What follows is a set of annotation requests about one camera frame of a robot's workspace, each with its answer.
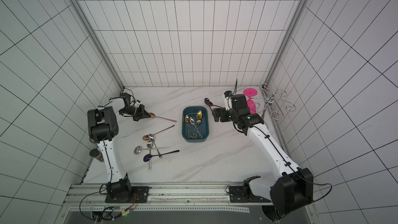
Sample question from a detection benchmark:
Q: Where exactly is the chrome wire cup rack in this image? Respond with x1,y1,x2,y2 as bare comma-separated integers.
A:
260,84,296,121

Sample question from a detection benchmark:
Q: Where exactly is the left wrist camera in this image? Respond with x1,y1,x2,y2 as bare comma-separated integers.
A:
133,100,141,108

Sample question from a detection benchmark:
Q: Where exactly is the teal storage box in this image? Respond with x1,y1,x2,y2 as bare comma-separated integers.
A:
181,106,209,143

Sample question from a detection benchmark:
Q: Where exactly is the aluminium mounting rail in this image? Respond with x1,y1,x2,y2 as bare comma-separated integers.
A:
62,182,275,214

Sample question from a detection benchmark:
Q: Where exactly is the gold ornate-handle spoon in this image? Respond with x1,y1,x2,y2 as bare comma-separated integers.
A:
184,115,191,139

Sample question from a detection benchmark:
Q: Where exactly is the silver ladle spoon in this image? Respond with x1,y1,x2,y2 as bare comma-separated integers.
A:
134,146,169,155

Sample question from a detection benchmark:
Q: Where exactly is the rose gold spoon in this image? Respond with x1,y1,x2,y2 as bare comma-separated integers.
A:
143,125,174,141
149,113,177,122

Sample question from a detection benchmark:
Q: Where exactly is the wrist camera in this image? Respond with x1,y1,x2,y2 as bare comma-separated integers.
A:
224,91,233,111
133,100,141,108

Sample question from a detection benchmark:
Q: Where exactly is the spice shaker bottle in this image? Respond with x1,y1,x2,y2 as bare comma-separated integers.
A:
89,148,104,162

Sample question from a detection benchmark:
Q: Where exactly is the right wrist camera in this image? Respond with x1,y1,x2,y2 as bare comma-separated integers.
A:
224,91,233,111

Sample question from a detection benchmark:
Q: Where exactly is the pink plastic goblet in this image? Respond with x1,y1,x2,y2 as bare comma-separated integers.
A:
243,88,258,114

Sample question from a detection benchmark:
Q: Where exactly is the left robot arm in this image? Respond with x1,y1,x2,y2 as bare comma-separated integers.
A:
87,89,151,203

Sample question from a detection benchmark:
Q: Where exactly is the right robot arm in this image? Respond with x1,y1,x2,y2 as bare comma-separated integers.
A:
213,91,314,220

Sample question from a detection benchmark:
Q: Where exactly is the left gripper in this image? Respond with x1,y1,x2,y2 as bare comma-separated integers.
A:
119,103,151,121

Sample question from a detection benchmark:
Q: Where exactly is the silver textured-handle spoon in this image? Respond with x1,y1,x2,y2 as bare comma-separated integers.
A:
148,150,152,172

